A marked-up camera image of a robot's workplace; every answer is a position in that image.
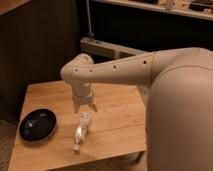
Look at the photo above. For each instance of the metal pole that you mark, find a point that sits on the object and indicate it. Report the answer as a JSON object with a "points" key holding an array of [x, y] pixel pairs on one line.
{"points": [[90, 32]]}

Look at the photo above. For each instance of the wooden shelf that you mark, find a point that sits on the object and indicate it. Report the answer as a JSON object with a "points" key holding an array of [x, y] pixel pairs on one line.
{"points": [[157, 8]]}

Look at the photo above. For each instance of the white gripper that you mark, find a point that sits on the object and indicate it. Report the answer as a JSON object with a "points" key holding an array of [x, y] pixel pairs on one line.
{"points": [[83, 99]]}

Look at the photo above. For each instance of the clear plastic bottle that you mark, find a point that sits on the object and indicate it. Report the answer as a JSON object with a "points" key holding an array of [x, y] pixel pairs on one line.
{"points": [[81, 131]]}

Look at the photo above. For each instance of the grey metal beam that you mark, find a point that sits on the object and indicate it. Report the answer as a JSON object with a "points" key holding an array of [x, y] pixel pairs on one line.
{"points": [[93, 47]]}

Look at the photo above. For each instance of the black ceramic bowl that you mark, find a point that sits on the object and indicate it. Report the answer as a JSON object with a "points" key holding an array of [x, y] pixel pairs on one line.
{"points": [[37, 125]]}

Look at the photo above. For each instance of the wooden table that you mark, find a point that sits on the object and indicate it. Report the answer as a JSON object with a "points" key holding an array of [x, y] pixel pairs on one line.
{"points": [[117, 128]]}

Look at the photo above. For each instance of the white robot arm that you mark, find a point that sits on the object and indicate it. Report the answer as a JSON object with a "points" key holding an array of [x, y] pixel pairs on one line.
{"points": [[179, 110]]}

